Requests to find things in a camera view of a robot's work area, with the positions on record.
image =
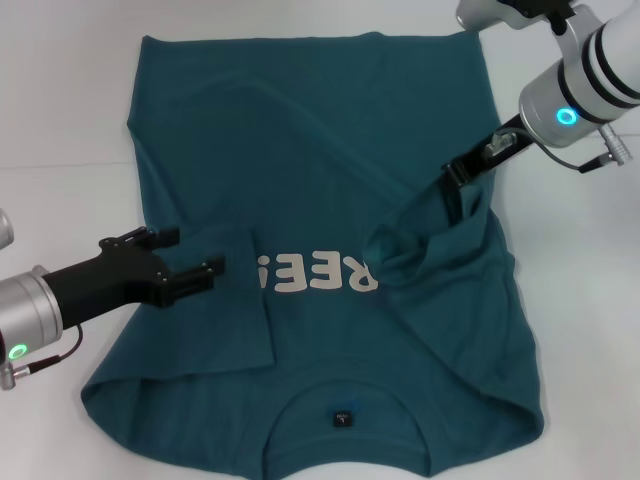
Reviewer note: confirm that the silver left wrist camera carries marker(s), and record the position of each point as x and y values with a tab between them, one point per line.
6	227

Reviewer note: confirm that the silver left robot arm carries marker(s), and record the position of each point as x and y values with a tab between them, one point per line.
25	315

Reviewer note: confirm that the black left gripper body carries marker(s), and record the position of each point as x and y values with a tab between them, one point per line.
110	280

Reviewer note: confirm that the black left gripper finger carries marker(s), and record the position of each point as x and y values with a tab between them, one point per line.
197	277
162	237

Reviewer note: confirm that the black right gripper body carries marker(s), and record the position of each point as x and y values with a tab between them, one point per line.
492	155

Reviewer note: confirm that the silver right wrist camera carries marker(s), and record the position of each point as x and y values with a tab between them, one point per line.
510	12

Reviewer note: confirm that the teal t-shirt with white print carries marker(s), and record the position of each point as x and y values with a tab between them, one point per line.
300	125

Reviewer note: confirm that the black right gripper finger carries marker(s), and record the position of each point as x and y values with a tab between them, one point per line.
455	195

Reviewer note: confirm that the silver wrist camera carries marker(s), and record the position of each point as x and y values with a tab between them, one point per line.
6	227
510	12

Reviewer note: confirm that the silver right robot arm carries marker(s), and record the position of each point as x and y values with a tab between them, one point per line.
590	65

